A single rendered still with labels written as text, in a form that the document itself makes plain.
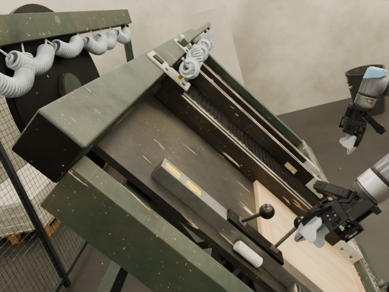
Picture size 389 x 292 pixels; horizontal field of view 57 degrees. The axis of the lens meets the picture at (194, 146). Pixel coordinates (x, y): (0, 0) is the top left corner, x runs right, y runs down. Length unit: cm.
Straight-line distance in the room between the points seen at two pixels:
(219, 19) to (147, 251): 439
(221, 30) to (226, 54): 32
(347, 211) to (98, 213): 56
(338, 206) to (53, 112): 64
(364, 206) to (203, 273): 40
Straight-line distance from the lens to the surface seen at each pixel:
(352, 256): 168
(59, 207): 71
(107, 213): 68
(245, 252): 95
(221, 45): 495
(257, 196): 131
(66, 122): 65
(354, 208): 90
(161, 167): 89
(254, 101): 274
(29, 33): 154
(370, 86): 154
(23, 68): 140
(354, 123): 156
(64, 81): 167
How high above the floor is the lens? 201
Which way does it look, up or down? 19 degrees down
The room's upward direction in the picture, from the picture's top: 17 degrees counter-clockwise
